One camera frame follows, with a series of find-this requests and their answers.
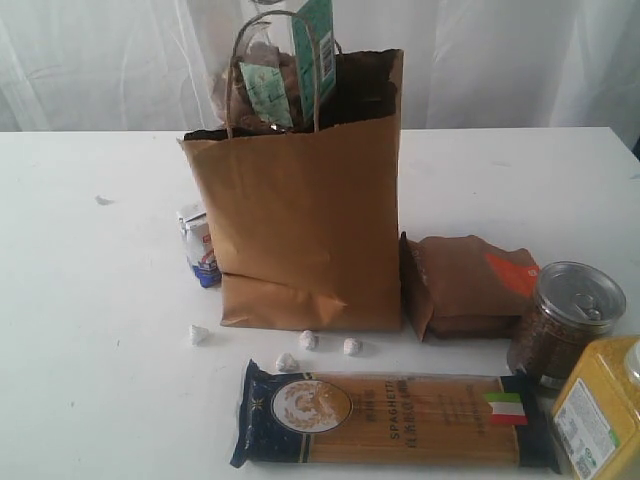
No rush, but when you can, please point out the yellow grain container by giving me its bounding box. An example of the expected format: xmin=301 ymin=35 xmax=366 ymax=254
xmin=552 ymin=336 xmax=639 ymax=479

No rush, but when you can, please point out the brown paper bag with handles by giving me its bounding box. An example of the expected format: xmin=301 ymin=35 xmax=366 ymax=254
xmin=177 ymin=9 xmax=405 ymax=334

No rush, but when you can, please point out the clear jar with yellow lid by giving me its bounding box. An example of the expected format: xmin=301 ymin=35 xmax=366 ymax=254
xmin=187 ymin=0 xmax=337 ymax=135

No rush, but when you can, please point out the blue spaghetti packet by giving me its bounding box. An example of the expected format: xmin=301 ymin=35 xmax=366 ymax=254
xmin=230 ymin=362 xmax=560 ymax=472

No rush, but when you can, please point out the glass jar with metal lid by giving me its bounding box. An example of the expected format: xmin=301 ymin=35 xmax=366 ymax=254
xmin=507 ymin=261 xmax=626 ymax=390

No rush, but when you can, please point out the small white blue milk carton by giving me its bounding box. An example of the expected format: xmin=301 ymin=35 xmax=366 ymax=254
xmin=177 ymin=202 xmax=222 ymax=288

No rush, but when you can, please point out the brown kraft pouch orange label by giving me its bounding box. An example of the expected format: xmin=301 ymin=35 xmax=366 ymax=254
xmin=399 ymin=234 xmax=540 ymax=342

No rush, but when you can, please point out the small paper scrap on table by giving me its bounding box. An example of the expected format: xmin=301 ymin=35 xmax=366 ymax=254
xmin=95 ymin=195 xmax=114 ymax=206

